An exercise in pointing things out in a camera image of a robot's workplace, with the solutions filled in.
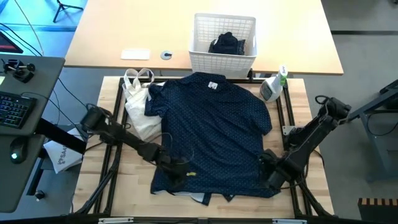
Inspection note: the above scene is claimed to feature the dark grey metal stand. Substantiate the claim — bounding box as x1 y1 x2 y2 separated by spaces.
354 79 398 184

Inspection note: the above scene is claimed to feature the white printed paper bag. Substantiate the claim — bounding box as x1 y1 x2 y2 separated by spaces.
43 126 84 174

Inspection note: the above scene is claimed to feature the black aluminium table frame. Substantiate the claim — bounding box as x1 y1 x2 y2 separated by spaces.
73 76 335 220

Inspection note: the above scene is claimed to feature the navy patterned garment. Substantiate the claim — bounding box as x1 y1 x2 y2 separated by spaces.
144 72 280 207

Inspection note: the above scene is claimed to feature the white laundry basket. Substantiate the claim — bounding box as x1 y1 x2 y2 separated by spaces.
188 12 258 79

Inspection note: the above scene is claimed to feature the white metal bracket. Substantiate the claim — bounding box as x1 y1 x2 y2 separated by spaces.
272 218 308 224
98 217 134 224

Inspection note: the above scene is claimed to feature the dark grey desk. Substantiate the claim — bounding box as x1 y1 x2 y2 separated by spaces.
0 54 66 214

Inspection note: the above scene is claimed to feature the black backlit keyboard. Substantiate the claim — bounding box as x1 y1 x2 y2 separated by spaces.
0 91 37 130

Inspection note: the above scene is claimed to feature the black round knob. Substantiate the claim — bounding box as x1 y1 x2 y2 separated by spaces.
33 189 47 202

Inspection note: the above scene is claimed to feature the black red-edged screen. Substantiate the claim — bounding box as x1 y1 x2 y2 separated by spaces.
0 30 24 54

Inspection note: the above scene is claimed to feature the white rectangular card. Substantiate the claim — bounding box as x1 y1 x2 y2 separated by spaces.
120 48 152 60

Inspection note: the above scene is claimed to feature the light wooden desk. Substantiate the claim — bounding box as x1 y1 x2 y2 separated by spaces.
63 0 345 76

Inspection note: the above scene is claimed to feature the grey floor cable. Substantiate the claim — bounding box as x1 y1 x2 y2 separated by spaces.
14 0 45 57

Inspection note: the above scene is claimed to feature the wooden slatted crate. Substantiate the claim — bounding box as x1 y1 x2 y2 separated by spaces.
357 197 398 224

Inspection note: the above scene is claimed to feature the cream folded garment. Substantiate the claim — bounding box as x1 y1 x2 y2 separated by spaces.
122 67 167 141

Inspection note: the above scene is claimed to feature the black desk clamp mount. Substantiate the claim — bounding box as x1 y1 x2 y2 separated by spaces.
2 58 37 84

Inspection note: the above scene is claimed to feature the plain dark navy garment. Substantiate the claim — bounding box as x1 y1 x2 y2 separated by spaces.
208 31 240 56

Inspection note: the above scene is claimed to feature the white spray bottle green trigger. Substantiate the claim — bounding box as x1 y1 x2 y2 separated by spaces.
259 64 289 103

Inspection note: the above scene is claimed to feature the black computer mouse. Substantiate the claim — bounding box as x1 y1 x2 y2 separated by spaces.
9 139 28 165

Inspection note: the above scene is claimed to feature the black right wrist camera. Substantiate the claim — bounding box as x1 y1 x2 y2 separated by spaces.
259 149 279 167

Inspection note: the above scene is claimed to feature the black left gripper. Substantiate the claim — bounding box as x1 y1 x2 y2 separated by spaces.
157 154 193 191

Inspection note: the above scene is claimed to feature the black diagonal desk beam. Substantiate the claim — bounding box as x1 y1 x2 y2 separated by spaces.
35 117 88 156

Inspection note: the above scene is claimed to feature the black tripod stand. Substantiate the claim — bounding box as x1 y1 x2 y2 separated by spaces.
52 0 84 24

